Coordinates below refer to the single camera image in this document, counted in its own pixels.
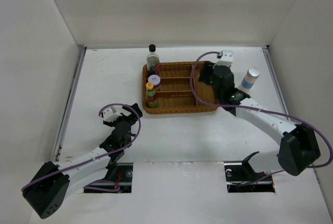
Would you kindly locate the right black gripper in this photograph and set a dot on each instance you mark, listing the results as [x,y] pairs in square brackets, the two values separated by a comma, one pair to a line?
[207,68]

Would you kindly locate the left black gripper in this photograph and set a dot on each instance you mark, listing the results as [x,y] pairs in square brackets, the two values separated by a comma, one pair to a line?
[133,114]

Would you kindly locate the red green sauce bottle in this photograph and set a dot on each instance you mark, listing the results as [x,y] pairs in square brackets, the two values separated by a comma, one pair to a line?
[151,100]

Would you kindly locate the small jar white lid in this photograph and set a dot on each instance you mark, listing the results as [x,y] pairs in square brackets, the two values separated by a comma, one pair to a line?
[155,80]

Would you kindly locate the dark soy sauce bottle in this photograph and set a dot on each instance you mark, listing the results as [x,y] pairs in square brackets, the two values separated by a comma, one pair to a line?
[153,62]

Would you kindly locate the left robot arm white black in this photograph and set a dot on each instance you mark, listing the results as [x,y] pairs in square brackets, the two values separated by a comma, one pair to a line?
[53,183]

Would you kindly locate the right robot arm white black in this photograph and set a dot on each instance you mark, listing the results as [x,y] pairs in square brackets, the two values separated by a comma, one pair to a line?
[297,143]

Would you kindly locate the brown wicker divided basket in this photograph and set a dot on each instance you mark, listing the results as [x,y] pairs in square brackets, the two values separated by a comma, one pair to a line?
[174,95]

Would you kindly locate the white blue cylindrical shaker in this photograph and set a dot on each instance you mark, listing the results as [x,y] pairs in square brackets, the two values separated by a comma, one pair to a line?
[249,79]

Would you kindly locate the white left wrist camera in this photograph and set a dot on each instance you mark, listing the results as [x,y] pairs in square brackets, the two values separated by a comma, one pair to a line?
[109,114]

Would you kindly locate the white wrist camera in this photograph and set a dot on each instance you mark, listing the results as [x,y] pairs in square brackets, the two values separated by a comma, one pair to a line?
[225,58]
[109,114]

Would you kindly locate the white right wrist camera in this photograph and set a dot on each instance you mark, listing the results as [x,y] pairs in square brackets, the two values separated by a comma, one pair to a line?
[225,58]

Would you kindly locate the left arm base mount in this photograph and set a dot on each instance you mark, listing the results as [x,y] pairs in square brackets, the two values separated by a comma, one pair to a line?
[118,179]

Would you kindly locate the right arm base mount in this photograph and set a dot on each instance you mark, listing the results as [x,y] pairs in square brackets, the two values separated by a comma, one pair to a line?
[241,178]

